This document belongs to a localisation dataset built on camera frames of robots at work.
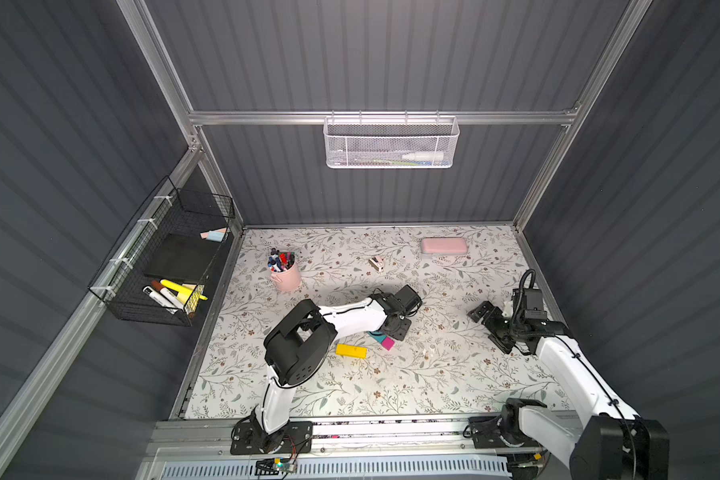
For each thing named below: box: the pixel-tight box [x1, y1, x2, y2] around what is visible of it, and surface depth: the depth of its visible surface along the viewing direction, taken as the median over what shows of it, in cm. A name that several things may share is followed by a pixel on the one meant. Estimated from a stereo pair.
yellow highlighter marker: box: [160, 279, 208, 305], surface depth 71 cm
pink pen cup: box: [268, 248, 301, 292], surface depth 96 cm
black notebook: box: [143, 233, 222, 284], surface depth 76 cm
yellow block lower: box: [336, 344, 369, 359], surface depth 89 cm
